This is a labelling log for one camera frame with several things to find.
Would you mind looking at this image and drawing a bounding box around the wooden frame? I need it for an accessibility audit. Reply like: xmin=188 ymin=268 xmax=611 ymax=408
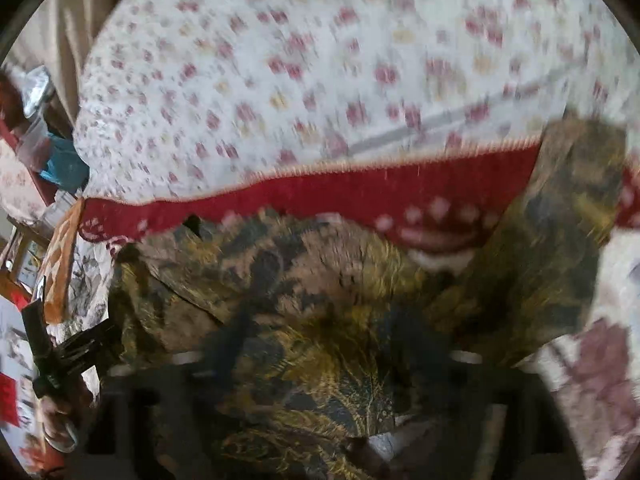
xmin=0 ymin=220 xmax=52 ymax=302

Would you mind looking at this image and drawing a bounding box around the pale floral cloth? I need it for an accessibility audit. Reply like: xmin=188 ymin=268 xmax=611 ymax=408
xmin=0 ymin=140 xmax=49 ymax=227

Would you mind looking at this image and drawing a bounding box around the white rose print quilt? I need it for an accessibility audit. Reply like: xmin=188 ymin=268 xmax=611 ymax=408
xmin=72 ymin=0 xmax=640 ymax=207

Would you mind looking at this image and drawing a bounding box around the teal plastic bag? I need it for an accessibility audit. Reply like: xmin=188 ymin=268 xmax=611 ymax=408
xmin=40 ymin=132 xmax=92 ymax=194

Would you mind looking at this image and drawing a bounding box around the red white floral blanket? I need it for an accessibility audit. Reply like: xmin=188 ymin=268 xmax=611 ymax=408
xmin=47 ymin=142 xmax=640 ymax=480

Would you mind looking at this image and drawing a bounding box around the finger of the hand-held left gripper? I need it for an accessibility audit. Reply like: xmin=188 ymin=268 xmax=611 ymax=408
xmin=20 ymin=302 xmax=54 ymax=362
xmin=58 ymin=318 xmax=119 ymax=362

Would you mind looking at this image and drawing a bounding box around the silver foil bag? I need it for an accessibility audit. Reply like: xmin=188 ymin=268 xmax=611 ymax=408
xmin=20 ymin=67 xmax=57 ymax=117

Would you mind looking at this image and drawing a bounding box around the dark gold patterned garment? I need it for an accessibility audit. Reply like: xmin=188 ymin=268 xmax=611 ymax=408
xmin=107 ymin=114 xmax=632 ymax=480

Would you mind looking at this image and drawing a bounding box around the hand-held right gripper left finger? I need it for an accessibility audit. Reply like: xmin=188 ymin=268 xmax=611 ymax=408
xmin=99 ymin=304 xmax=262 ymax=480

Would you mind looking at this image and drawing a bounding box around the clear plastic bag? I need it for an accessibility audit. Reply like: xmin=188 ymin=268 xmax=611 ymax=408
xmin=15 ymin=114 xmax=52 ymax=162

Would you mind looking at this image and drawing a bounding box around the orange white patterned cushion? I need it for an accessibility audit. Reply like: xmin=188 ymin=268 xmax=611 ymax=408
xmin=37 ymin=197 xmax=86 ymax=327

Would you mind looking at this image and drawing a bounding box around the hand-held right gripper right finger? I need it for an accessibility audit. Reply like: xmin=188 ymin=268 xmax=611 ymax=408
xmin=389 ymin=307 xmax=577 ymax=480

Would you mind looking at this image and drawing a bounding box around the beige curtain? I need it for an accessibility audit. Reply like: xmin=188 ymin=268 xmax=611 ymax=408
xmin=14 ymin=0 xmax=122 ymax=132

